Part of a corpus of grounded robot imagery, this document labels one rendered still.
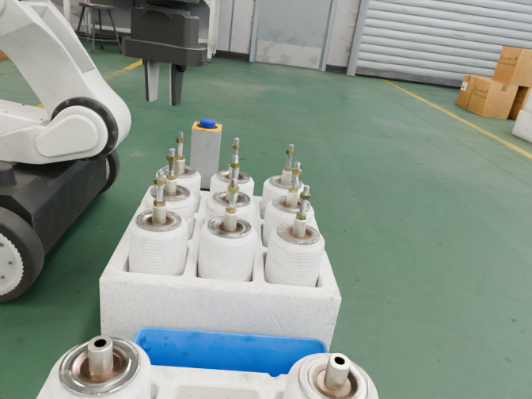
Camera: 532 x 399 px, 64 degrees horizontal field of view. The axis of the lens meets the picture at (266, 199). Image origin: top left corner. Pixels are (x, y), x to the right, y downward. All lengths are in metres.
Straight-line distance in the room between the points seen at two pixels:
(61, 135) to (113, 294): 0.41
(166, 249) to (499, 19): 6.06
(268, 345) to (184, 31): 0.49
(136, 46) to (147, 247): 0.30
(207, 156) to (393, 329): 0.59
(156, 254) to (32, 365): 0.29
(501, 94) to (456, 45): 2.05
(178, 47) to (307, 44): 5.21
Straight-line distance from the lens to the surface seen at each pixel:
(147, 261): 0.72
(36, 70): 1.04
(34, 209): 0.95
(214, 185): 0.92
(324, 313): 0.74
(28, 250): 0.91
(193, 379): 0.56
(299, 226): 0.72
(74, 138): 0.99
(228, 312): 0.72
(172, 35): 0.62
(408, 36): 6.02
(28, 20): 1.00
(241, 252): 0.70
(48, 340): 0.90
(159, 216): 0.72
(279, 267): 0.72
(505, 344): 1.11
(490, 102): 4.32
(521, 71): 4.38
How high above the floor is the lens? 0.59
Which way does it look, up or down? 24 degrees down
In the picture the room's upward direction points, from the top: 8 degrees clockwise
